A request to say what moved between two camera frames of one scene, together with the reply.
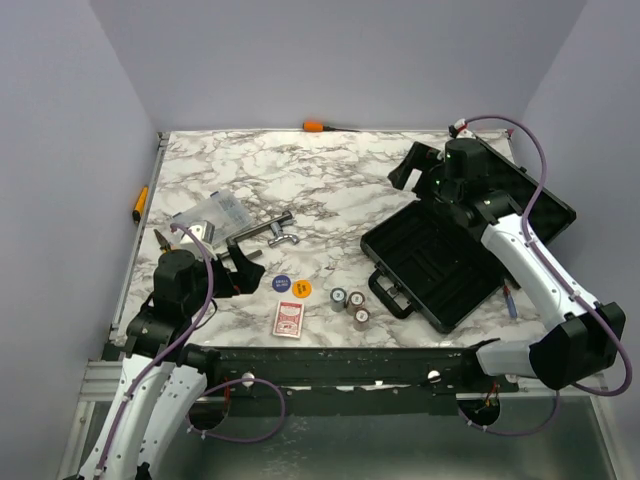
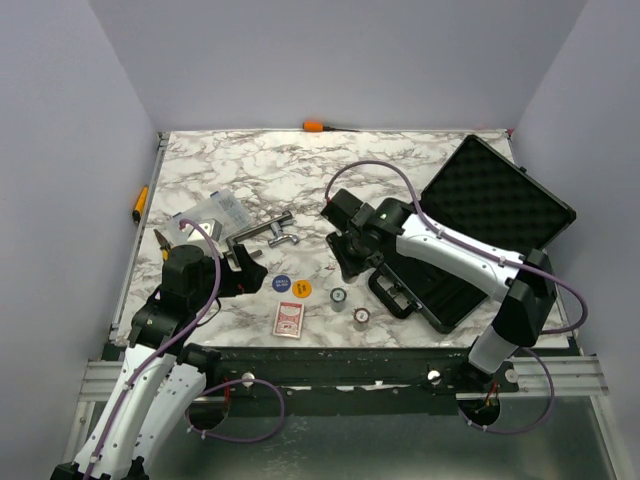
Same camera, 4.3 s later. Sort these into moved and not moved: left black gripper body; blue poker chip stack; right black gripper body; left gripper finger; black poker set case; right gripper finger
Moved: right gripper finger; right black gripper body
Not moved: left gripper finger; blue poker chip stack; left black gripper body; black poker set case
